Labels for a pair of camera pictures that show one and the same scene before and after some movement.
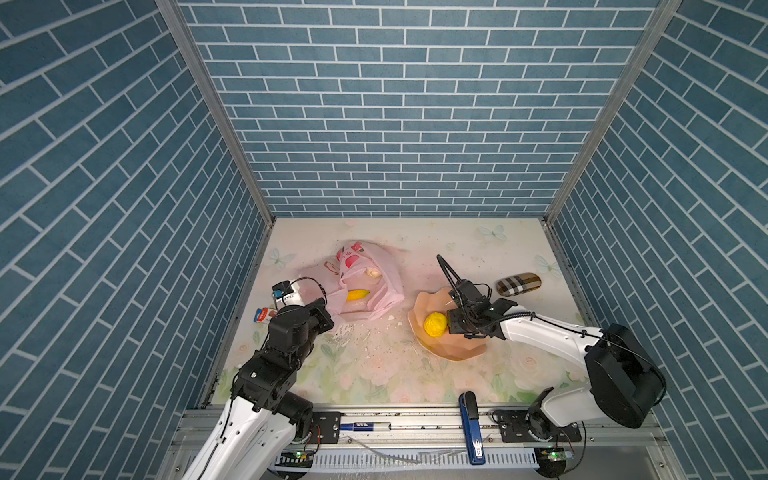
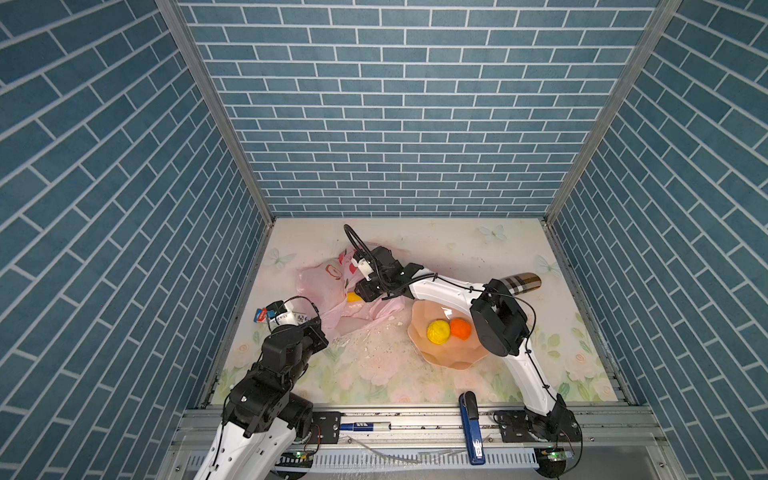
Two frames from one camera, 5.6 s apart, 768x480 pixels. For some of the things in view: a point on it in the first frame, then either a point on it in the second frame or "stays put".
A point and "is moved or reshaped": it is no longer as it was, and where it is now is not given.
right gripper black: x=451 y=322 → x=364 y=291
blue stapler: x=472 y=431 stays put
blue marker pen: x=366 y=426 stays put
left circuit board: x=296 y=459 stays put
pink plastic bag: x=361 y=281 is moved or reshaped
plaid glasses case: x=518 y=283 stays put
